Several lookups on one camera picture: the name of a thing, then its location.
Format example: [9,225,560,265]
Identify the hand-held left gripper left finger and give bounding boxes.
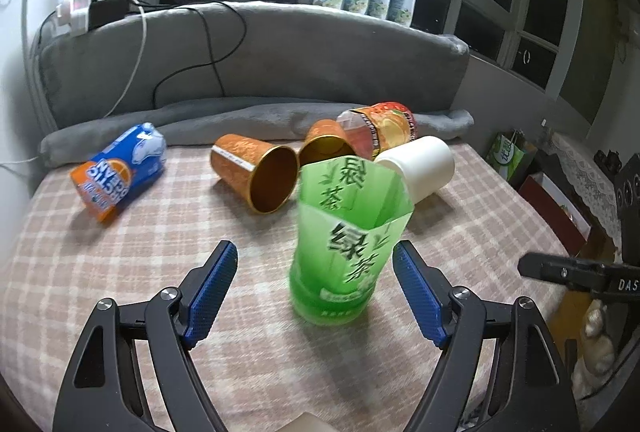
[52,239,239,432]

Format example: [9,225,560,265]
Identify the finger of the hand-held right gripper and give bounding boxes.
[518,252,640,301]

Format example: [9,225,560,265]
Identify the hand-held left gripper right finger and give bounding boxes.
[392,239,581,432]

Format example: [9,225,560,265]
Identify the green cut-bottle cup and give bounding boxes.
[289,155,416,326]

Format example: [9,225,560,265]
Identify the white cup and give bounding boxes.
[374,135,456,205]

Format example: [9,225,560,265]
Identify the large orange paper cup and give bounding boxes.
[210,133,299,214]

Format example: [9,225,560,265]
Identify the blue and orange cup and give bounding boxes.
[69,123,167,224]

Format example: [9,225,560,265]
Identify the clear cup with orange label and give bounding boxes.
[336,102,418,161]

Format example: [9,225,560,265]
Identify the small orange paper cup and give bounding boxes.
[298,119,358,169]

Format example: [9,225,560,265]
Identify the person's right hand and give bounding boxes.
[572,299,617,400]

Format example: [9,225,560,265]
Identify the white lace cloth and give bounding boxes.
[545,132,626,238]

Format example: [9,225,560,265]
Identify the red box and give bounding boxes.
[517,172,591,255]

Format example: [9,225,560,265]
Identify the green shopping bag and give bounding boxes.
[487,129,527,185]

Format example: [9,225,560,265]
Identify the white paper sheet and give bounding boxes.
[280,412,341,432]

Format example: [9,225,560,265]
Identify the rolled grey blanket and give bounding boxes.
[40,97,475,170]

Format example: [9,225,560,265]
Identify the grey backrest cushion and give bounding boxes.
[31,1,471,135]

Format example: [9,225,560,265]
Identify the black power adapter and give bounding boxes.
[89,0,143,30]

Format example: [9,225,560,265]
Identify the white power strip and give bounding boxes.
[56,0,94,37]

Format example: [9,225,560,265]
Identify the black cable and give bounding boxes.
[152,2,248,110]

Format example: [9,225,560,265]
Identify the white cable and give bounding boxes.
[102,0,149,118]

